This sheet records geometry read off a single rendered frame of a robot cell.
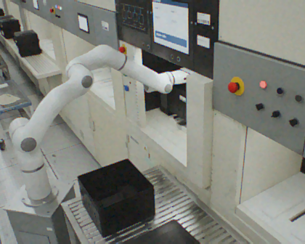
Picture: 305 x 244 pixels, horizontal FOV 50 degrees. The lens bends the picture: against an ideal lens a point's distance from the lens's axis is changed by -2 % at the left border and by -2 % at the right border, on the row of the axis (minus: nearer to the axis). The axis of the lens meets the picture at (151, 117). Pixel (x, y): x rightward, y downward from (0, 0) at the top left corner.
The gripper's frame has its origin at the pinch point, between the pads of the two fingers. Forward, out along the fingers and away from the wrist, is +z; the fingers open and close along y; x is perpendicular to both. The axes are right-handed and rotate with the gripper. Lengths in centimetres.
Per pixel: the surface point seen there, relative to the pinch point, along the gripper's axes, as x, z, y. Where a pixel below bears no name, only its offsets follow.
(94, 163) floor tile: -121, -30, -119
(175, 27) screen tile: 36, -30, 28
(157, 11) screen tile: 41, -30, 13
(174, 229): -35, -59, 67
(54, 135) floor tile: -121, -48, -200
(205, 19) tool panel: 42, -30, 48
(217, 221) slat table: -45, -35, 66
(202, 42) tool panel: 33, -30, 47
